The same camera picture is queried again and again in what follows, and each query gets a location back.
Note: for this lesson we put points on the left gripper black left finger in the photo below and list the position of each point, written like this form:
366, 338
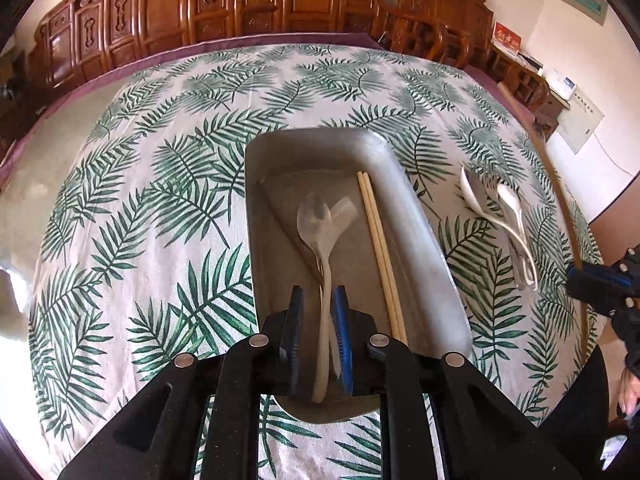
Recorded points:
285, 330

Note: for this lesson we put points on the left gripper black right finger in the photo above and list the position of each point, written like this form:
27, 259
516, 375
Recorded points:
359, 345

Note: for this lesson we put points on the light bamboo chopstick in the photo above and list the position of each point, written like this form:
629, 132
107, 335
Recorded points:
389, 282
376, 246

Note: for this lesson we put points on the cream plastic spoon large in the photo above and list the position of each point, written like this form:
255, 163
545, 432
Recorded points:
343, 213

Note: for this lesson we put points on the dark brown wooden chopstick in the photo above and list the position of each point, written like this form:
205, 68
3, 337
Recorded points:
537, 140

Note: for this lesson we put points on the person's right hand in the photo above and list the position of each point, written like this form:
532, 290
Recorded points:
628, 392

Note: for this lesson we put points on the grey metal tray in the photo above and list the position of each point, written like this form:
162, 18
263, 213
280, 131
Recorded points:
350, 259

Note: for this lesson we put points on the cream plastic spoon small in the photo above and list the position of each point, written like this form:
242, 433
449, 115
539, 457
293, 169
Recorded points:
514, 212

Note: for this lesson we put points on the palm leaf tablecloth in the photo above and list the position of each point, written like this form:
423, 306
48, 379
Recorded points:
175, 229

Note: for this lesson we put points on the cream plastic serving spoon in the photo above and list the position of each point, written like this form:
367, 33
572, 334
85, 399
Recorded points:
475, 195

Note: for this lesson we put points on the purple seat cushion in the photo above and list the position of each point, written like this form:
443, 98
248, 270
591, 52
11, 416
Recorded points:
495, 95

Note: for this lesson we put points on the red paper box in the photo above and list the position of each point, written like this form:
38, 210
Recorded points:
506, 39

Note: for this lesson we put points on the carved wooden armchair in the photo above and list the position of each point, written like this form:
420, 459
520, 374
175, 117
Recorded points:
453, 32

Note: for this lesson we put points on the carved wooden bench back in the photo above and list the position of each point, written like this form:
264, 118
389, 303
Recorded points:
79, 40

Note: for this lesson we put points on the white wall electrical panel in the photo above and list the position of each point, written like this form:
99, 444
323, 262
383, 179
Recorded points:
580, 121

